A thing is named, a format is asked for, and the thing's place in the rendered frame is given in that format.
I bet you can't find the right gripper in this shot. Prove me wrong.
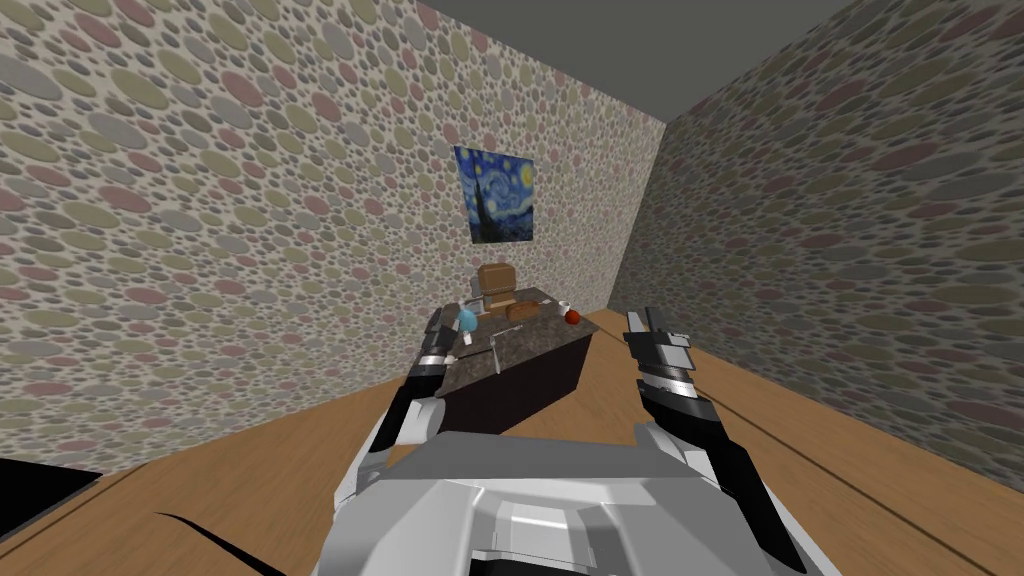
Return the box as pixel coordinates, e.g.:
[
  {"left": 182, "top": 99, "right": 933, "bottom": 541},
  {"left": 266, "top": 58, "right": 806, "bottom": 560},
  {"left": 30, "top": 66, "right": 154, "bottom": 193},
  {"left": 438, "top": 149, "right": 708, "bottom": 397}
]
[{"left": 622, "top": 306, "right": 694, "bottom": 379}]

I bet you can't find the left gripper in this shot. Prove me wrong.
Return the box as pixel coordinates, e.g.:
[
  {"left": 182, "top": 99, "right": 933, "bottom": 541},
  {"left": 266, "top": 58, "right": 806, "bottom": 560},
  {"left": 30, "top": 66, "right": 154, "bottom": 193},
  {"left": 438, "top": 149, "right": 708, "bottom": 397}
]
[{"left": 419, "top": 307, "right": 459, "bottom": 361}]

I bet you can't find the dark table with stone top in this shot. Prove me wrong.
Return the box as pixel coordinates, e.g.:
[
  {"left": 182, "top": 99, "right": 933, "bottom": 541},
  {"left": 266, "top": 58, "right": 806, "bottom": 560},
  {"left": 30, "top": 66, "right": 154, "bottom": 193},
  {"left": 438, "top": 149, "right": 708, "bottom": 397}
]
[{"left": 434, "top": 287, "right": 601, "bottom": 438}]

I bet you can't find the blue starry night painting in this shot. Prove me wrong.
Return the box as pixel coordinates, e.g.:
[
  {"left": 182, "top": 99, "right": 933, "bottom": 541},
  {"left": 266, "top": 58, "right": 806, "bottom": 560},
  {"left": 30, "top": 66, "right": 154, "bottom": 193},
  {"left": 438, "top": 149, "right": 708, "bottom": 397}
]
[{"left": 453, "top": 144, "right": 537, "bottom": 245}]

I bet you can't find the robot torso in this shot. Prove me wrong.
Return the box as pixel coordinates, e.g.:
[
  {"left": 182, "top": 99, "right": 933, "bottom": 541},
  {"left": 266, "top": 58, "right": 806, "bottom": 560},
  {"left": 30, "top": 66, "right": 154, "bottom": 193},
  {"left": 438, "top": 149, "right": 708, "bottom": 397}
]
[{"left": 313, "top": 430, "right": 843, "bottom": 576}]

